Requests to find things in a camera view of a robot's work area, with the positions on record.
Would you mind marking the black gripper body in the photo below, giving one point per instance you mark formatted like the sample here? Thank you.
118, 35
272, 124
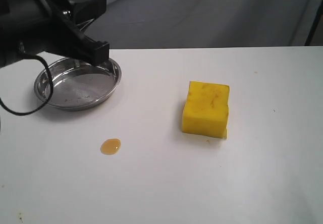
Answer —
29, 27

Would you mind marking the grey backdrop cloth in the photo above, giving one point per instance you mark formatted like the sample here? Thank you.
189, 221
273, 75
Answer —
138, 24

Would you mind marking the round stainless steel dish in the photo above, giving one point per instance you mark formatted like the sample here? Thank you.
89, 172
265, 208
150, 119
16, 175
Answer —
78, 85

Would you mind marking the amber liquid spill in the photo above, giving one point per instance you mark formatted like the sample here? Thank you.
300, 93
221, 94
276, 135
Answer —
110, 146

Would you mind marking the yellow sponge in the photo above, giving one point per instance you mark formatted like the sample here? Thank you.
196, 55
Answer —
206, 110

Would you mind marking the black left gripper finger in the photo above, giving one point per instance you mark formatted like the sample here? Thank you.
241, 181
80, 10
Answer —
79, 11

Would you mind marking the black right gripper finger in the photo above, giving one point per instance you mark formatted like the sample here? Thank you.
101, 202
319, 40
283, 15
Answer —
85, 47

